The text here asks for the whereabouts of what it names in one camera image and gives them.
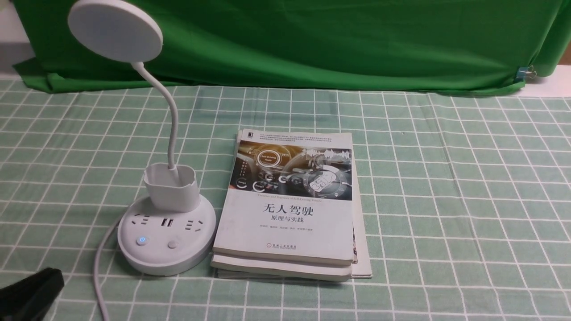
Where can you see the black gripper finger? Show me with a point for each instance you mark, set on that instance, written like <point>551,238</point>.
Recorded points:
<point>31,298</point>

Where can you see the white gooseneck desk lamp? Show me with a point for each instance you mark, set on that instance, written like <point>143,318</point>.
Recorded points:
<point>172,229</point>

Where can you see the middle white book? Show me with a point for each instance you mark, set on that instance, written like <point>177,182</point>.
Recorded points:
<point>233,267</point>

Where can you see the top white textbook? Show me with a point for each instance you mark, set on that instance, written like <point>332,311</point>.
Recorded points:
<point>289,198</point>

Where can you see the green backdrop cloth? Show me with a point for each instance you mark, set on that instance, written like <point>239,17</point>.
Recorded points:
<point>452,47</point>

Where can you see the green checkered tablecloth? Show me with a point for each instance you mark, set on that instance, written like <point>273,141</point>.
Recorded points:
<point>466,201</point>

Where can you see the blue binder clip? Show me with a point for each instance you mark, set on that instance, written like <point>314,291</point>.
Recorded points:
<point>524,73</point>

